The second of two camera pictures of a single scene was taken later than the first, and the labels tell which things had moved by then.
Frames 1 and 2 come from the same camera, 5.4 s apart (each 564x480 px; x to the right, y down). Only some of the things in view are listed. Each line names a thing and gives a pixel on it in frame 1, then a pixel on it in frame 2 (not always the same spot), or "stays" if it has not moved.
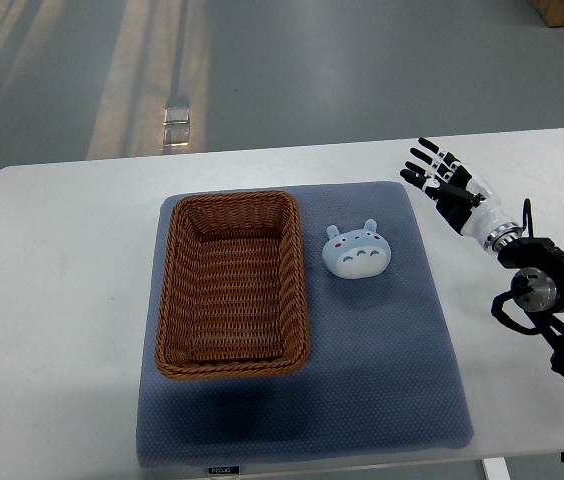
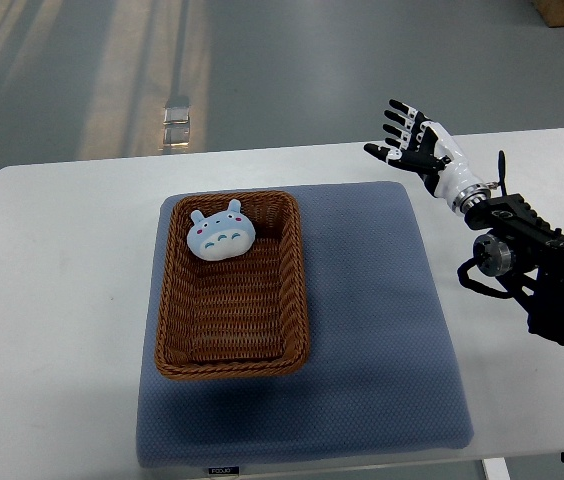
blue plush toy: x=356 y=254 -> x=222 y=235
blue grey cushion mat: x=384 y=380 stays
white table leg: x=496 y=468 stays
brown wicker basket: x=234 y=296 stays
